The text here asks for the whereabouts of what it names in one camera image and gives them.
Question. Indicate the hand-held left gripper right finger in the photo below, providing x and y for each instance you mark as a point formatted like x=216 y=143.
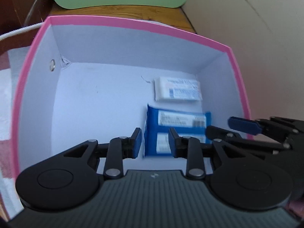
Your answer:
x=172 y=142

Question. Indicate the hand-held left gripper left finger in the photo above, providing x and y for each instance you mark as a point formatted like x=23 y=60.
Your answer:
x=137 y=142

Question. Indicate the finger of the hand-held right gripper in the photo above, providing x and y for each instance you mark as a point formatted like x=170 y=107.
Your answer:
x=242 y=124
x=220 y=131

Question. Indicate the blue tissue packet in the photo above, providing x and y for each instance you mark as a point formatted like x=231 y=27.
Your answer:
x=175 y=114

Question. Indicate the pink cardboard box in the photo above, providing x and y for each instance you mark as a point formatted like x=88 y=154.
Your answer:
x=99 y=87

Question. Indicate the white tissue packet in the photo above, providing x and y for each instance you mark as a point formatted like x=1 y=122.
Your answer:
x=177 y=89

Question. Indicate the wooden side table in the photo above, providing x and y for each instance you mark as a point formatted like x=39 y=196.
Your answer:
x=133 y=13

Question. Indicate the red white plaid blanket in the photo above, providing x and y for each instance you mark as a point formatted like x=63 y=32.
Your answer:
x=7 y=104

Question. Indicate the dark wooden furniture panel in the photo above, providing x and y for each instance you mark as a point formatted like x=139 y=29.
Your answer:
x=16 y=2

